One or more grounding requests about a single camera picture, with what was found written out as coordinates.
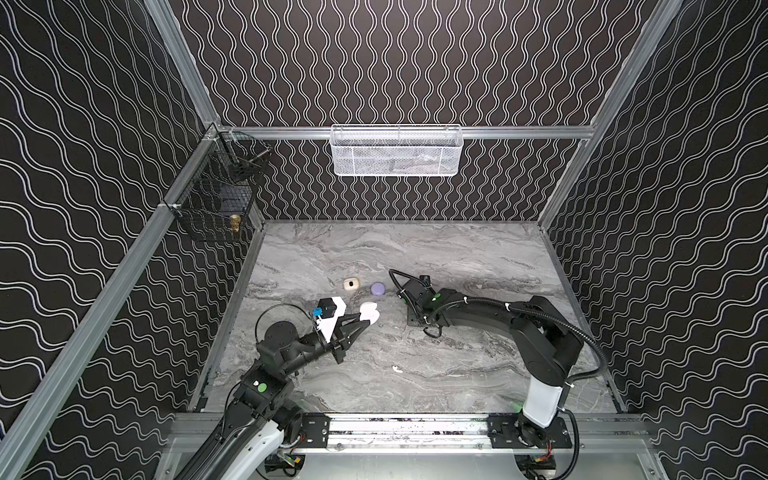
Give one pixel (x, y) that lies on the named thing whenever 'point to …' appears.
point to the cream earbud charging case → (351, 284)
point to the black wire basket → (216, 199)
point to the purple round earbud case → (378, 288)
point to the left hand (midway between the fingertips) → (370, 322)
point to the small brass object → (235, 221)
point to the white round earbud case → (368, 312)
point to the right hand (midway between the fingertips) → (420, 316)
